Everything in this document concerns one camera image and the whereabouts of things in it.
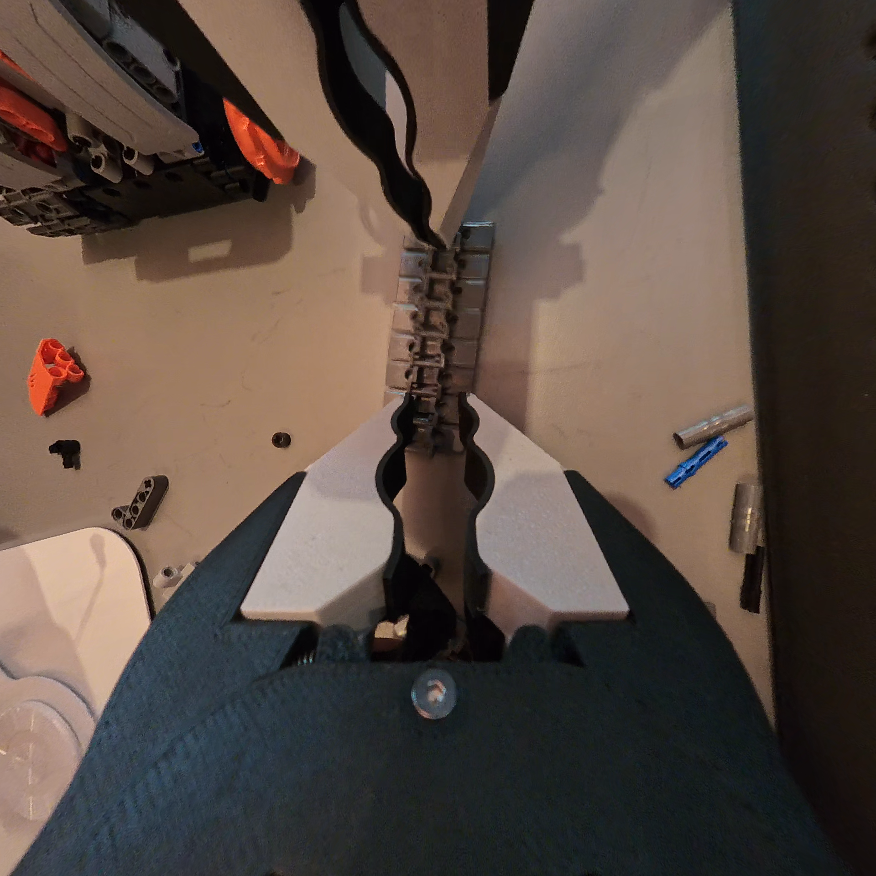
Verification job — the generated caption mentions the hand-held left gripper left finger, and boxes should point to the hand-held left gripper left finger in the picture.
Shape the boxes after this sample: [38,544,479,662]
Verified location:
[240,397,412,647]

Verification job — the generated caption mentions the grey tube connector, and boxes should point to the grey tube connector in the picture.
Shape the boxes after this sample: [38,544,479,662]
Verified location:
[673,404,755,450]

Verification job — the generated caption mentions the grey clip plate assembly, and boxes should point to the grey clip plate assembly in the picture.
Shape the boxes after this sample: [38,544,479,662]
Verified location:
[385,220,495,454]

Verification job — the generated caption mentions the black dimpled foam pad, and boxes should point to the black dimpled foam pad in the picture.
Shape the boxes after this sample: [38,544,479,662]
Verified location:
[732,0,876,876]

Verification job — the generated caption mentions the grey angled holed beam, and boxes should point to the grey angled holed beam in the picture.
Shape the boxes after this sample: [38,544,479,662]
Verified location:
[111,474,170,531]

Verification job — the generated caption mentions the pale blue book stand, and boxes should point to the pale blue book stand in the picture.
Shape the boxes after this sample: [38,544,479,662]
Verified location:
[0,667,97,822]

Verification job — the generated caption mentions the orange plastic wedge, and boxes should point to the orange plastic wedge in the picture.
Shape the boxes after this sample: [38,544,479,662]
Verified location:
[27,339,86,417]

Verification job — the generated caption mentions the grey tube with black axle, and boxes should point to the grey tube with black axle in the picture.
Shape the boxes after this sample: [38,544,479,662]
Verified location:
[729,482,766,613]

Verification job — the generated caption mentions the white rounded tray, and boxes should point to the white rounded tray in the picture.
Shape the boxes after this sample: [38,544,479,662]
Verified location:
[0,526,153,829]

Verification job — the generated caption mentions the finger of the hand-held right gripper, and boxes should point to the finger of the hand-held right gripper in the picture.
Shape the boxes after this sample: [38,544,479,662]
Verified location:
[178,0,438,246]
[356,0,505,246]

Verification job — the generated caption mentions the black toy car orange wheels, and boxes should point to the black toy car orange wheels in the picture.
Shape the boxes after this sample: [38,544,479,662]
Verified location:
[0,0,302,237]

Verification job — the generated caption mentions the blue plastic pin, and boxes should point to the blue plastic pin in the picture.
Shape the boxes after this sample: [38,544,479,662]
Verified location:
[664,436,728,489]

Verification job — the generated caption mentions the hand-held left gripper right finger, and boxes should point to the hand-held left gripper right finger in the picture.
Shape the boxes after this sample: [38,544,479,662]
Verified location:
[465,394,631,644]

